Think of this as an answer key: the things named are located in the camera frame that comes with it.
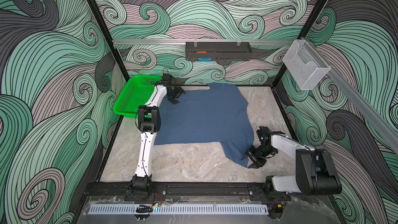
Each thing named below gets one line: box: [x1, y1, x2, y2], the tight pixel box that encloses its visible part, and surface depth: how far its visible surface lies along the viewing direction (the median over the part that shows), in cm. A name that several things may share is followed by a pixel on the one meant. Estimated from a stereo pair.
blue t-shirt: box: [154, 82, 255, 168], surface depth 103 cm
